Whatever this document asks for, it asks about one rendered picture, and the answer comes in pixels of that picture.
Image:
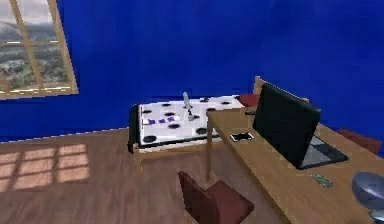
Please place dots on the dark red wooden chair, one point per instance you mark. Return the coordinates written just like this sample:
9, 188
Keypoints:
361, 140

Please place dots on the silver compact disk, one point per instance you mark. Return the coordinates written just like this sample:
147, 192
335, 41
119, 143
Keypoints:
370, 191

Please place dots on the small grey object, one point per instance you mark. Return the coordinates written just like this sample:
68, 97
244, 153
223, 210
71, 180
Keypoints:
190, 116

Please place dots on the white spotted bed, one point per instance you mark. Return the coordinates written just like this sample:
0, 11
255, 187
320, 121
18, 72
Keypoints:
173, 125

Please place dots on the white black cell phone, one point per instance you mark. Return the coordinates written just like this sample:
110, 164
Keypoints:
242, 136

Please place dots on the dark red pillow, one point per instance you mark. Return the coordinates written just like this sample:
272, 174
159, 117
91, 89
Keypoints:
248, 100

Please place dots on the black laptop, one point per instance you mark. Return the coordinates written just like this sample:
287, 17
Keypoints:
286, 126

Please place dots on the wooden desk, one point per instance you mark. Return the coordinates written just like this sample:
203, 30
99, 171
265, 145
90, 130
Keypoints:
300, 186

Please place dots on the green card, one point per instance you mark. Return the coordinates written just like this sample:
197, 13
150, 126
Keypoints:
322, 180

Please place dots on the wooden framed window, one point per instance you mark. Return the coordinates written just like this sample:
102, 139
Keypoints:
31, 50

